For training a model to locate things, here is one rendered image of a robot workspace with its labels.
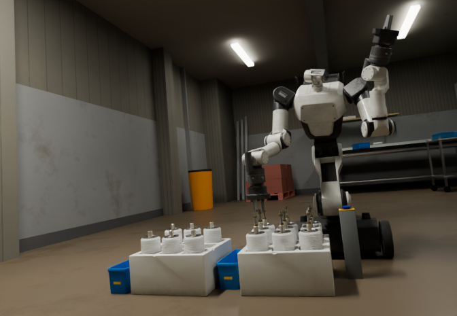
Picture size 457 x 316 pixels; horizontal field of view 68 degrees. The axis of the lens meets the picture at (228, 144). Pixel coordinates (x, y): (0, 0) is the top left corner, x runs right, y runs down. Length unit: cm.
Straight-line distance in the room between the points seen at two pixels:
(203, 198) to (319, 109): 448
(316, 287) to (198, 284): 51
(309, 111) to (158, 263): 110
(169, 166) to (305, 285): 453
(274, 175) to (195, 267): 566
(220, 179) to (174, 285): 621
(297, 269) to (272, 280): 12
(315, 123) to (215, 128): 603
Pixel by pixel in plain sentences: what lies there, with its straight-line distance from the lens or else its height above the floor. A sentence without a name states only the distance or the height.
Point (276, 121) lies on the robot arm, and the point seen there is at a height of 80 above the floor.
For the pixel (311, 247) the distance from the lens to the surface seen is 153.
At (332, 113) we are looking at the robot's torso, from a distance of 192.
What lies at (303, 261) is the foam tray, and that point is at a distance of 151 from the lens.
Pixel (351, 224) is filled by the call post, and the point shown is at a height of 25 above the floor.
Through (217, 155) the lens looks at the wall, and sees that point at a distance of 782.
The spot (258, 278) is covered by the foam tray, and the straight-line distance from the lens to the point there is 156.
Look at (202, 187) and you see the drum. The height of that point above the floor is 41.
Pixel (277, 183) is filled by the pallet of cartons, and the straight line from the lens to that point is 716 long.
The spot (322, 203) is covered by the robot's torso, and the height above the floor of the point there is 33.
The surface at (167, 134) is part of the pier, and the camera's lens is 588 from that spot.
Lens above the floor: 50
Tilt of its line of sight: 6 degrees up
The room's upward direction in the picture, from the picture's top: 5 degrees counter-clockwise
